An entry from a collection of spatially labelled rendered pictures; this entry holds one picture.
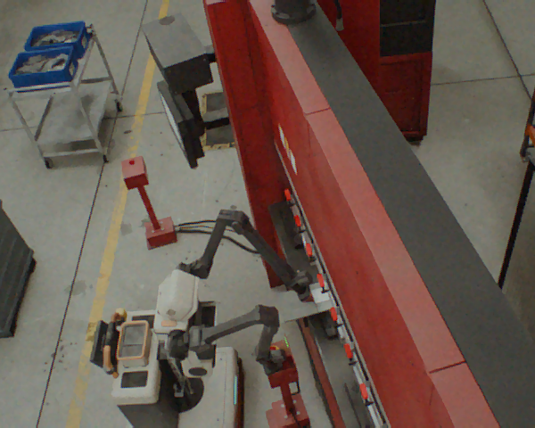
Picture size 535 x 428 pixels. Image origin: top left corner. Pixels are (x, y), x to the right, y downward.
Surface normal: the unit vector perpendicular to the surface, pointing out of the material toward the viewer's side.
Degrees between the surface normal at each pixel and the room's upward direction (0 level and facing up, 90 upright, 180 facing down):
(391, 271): 0
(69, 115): 1
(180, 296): 42
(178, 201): 0
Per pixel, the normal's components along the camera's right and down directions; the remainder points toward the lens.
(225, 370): -0.12, -0.66
